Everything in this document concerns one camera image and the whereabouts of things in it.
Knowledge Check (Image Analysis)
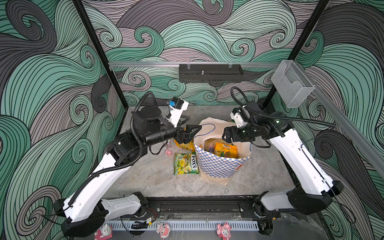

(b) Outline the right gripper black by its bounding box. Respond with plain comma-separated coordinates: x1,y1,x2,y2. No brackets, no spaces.
222,122,262,142

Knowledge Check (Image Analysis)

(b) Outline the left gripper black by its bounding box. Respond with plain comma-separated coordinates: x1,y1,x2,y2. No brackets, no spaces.
144,114,201,149

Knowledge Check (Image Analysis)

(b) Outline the yellow orange gummy snack bag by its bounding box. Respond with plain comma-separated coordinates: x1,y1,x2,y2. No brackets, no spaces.
174,140,195,152

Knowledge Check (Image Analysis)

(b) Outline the green Fox's candy bag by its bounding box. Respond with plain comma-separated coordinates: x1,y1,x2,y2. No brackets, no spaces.
174,152,199,175

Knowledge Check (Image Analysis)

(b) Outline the checkered paper bag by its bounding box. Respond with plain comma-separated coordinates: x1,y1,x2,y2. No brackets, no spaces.
194,118,252,186

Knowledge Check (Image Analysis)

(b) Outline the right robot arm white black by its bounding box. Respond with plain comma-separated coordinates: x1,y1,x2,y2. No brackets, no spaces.
222,101,344,215

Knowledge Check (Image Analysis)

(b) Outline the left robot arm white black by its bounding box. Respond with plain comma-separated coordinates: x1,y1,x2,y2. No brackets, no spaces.
54,106,202,237

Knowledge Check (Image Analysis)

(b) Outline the brown snack bag in bag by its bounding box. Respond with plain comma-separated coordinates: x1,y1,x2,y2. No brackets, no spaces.
204,138,227,153

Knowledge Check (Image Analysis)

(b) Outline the small pink candy toy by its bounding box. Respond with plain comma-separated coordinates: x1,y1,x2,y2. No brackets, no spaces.
165,144,173,156

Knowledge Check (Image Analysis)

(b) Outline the pink pig figurine right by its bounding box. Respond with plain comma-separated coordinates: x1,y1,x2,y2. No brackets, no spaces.
217,223,232,240

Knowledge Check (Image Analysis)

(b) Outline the pink pig figurine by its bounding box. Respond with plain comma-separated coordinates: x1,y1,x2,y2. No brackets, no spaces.
217,223,232,240
156,223,171,239

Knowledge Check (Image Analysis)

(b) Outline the pink pig figurine middle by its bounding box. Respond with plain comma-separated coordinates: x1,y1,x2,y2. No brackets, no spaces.
156,223,171,239

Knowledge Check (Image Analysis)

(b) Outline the pink bunny figurine left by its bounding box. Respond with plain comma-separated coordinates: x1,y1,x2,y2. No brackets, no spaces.
94,224,113,240

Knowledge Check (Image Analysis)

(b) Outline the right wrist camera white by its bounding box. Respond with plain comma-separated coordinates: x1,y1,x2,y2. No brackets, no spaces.
230,107,251,128

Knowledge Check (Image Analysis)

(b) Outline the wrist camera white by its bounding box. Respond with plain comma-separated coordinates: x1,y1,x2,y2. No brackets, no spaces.
166,97,189,128
230,107,251,128

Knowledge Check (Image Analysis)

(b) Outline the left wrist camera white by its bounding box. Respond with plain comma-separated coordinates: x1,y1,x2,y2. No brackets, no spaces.
166,97,189,128

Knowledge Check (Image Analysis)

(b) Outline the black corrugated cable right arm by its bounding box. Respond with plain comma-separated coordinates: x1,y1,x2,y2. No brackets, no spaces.
230,86,337,128

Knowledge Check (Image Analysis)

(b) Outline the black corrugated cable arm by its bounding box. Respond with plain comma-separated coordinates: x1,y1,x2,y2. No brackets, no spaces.
230,86,337,128
67,91,158,208

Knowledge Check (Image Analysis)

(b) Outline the black perforated wall tray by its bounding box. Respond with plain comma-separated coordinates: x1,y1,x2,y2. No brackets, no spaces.
179,65,244,86

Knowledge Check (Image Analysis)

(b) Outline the clear plastic wall holder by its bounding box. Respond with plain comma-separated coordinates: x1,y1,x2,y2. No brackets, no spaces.
271,60,315,109

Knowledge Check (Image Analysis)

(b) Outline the aluminium rail back wall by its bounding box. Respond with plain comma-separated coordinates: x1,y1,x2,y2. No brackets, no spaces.
108,61,280,69

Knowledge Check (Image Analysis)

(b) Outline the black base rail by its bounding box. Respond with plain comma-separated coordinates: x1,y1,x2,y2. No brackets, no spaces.
139,195,295,219

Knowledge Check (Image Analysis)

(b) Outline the white slotted cable duct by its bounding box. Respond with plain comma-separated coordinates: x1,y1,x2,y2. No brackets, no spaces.
107,220,259,232

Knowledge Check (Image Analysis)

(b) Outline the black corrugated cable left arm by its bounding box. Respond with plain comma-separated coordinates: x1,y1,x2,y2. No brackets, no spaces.
67,91,158,208

